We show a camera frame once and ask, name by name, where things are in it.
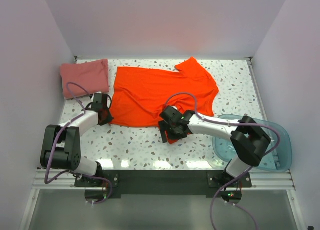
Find folded pink t shirt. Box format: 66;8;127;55
59;59;109;99

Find clear blue plastic bin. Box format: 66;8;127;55
212;118;292;172

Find purple cable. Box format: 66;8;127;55
166;92;281;230
44;82;115;205

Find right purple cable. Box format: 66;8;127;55
166;92;281;230

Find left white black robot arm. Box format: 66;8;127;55
40;93;113;186

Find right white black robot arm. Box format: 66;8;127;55
158;106;271;187

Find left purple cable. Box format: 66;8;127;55
44;82;115;205

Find orange t shirt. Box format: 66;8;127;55
110;57;219;127

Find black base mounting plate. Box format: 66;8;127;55
74;169;253;198

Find aluminium frame rail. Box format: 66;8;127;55
31;58;307;230

